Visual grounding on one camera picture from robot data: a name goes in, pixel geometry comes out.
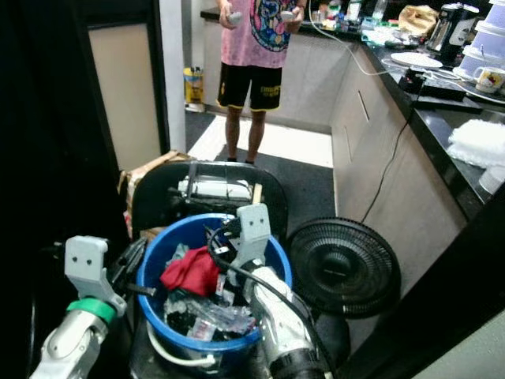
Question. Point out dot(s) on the red cloth garment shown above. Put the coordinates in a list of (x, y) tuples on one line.
[(191, 272)]

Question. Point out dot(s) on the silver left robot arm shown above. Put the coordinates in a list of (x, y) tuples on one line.
[(65, 347)]

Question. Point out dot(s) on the blue plastic bucket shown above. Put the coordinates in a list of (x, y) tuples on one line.
[(189, 229)]

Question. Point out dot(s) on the clear plastic bag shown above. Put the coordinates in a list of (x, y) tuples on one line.
[(209, 320)]

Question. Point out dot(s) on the brown cardboard box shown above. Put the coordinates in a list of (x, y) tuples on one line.
[(136, 175)]

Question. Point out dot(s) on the black round fan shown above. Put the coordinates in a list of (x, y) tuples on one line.
[(343, 268)]

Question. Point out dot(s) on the yellow can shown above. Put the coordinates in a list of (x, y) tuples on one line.
[(193, 85)]

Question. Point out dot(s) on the beige door panel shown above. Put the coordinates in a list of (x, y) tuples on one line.
[(126, 95)]

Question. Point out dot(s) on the beige kitchen counter black top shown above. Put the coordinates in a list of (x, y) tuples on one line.
[(371, 158)]

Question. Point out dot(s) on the person in pink shirt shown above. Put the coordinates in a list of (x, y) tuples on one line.
[(256, 39)]

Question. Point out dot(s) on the black induction hob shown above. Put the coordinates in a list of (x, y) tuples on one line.
[(438, 88)]

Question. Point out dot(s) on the white plate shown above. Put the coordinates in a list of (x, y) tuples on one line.
[(417, 60)]

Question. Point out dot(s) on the white crumpled cloth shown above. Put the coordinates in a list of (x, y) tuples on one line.
[(477, 142)]

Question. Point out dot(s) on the brown paper bag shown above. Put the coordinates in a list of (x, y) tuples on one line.
[(420, 17)]

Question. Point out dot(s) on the white printed mug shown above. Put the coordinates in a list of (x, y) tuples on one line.
[(491, 79)]

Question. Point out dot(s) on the black electric kettle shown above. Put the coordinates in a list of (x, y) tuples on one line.
[(451, 28)]

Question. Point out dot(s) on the white stacked containers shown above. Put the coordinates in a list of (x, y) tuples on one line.
[(488, 39)]

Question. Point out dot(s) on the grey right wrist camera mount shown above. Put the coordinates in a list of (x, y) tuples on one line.
[(254, 229)]

